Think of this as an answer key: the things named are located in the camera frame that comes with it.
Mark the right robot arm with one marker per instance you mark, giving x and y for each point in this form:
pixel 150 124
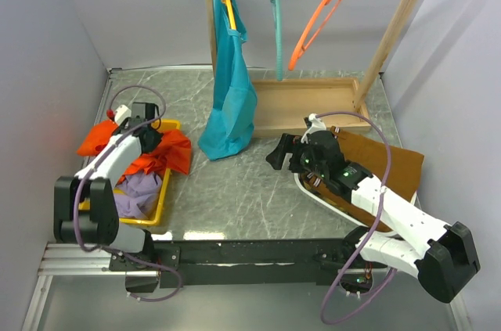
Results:
pixel 442 257

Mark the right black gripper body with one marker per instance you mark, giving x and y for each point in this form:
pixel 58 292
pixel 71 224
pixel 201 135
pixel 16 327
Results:
pixel 302 162

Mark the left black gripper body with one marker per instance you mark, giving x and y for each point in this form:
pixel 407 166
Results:
pixel 156 140

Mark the purple t shirt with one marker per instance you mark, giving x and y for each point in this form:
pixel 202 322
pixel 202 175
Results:
pixel 136 197

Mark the yellow plastic tray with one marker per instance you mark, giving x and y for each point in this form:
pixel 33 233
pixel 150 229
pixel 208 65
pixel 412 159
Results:
pixel 155 216

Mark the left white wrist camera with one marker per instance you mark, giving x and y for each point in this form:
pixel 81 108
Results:
pixel 119 115

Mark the black base beam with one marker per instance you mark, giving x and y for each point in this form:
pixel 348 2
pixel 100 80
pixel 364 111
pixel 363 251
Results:
pixel 167 264

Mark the aluminium frame rail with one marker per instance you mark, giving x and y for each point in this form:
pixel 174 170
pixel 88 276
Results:
pixel 68 260

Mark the brown shorts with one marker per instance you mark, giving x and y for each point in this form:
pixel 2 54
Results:
pixel 372 155

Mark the orange t shirt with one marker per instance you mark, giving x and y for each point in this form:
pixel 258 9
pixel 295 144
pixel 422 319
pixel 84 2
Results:
pixel 174 151

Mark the teal plastic hanger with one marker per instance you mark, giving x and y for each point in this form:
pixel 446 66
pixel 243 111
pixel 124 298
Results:
pixel 276 13

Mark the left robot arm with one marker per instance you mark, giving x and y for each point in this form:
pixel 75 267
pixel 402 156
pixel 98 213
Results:
pixel 85 211

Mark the orange plastic hanger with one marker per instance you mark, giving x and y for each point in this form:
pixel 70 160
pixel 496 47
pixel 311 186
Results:
pixel 313 28

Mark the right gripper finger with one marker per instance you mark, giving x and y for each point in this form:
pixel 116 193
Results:
pixel 294 143
pixel 277 156

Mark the blue t shirt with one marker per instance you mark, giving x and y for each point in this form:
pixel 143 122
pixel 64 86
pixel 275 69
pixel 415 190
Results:
pixel 230 126

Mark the wooden clothes rack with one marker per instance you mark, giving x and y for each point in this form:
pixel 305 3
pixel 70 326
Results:
pixel 281 105

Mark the white plastic basket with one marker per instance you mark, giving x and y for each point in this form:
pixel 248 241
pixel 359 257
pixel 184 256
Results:
pixel 316 189

